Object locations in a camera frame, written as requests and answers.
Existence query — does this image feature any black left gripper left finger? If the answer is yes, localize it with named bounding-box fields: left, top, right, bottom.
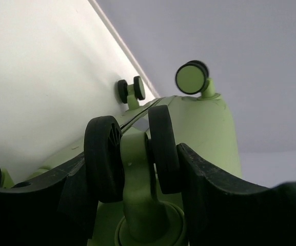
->
left=0, top=159, right=97, bottom=245

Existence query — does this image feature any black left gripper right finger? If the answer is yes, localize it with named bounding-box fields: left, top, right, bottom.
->
left=177, top=143, right=296, bottom=245

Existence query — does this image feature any green hard-shell suitcase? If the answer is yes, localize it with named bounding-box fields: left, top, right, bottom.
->
left=0, top=60, right=241, bottom=245

